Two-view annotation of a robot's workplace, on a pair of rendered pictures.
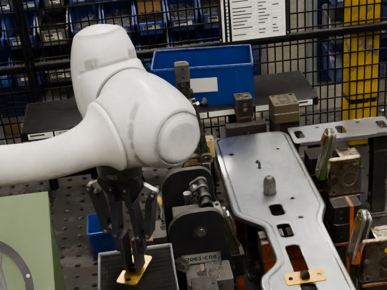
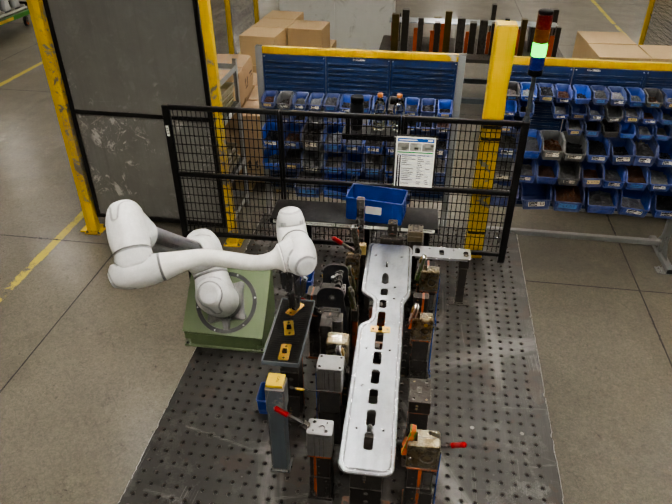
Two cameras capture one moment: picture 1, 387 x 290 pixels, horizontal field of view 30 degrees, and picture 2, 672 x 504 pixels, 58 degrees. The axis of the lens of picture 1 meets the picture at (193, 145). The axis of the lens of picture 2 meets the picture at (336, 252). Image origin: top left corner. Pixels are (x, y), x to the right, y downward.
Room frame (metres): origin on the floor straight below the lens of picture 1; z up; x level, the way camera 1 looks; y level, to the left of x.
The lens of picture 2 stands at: (-0.76, -0.42, 2.69)
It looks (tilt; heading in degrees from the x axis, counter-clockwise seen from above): 34 degrees down; 12
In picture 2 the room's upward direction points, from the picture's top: straight up
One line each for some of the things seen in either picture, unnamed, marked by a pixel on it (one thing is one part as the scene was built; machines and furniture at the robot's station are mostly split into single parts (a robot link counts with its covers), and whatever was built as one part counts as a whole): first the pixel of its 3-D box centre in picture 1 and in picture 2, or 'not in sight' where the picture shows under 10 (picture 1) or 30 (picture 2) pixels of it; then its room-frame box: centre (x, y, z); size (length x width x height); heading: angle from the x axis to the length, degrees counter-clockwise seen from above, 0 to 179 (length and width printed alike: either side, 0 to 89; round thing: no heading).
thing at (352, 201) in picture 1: (344, 250); (419, 319); (1.46, -0.35, 0.84); 0.11 x 0.08 x 0.29; 94
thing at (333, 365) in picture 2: not in sight; (330, 400); (0.84, -0.06, 0.90); 0.13 x 0.10 x 0.41; 94
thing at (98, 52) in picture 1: (109, 76); (291, 229); (1.03, 0.12, 1.54); 0.13 x 0.11 x 0.16; 28
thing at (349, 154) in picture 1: (341, 209); (427, 298); (1.60, -0.38, 0.87); 0.12 x 0.09 x 0.35; 94
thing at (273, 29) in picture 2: not in sight; (292, 70); (5.99, 1.50, 0.52); 1.20 x 0.80 x 1.05; 0
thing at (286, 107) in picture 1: (284, 152); (413, 257); (1.92, -0.28, 0.88); 0.08 x 0.08 x 0.36; 4
